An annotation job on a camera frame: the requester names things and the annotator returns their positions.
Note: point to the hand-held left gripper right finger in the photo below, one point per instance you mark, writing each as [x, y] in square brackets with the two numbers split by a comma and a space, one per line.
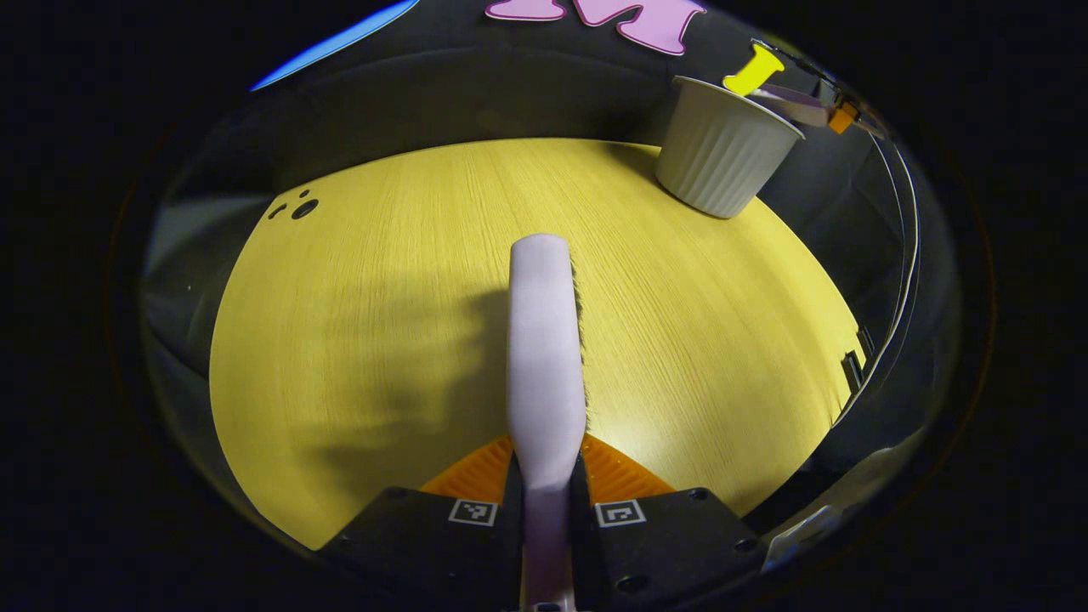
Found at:
[663, 552]

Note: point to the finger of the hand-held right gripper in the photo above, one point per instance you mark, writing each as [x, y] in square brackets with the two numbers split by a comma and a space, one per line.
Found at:
[843, 119]

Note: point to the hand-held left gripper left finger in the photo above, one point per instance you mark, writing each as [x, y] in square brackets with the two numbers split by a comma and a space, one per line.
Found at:
[425, 552]

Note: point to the pale purple dustpan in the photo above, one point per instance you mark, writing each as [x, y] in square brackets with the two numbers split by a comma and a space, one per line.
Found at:
[795, 106]

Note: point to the white ribbed garbage bin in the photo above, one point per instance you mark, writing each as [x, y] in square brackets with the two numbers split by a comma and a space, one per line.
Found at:
[714, 161]

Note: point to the small pale purple broom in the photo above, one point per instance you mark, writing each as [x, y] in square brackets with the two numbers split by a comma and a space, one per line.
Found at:
[544, 357]

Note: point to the black desk clamp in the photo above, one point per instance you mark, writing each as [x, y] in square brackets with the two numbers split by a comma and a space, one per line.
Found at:
[853, 370]

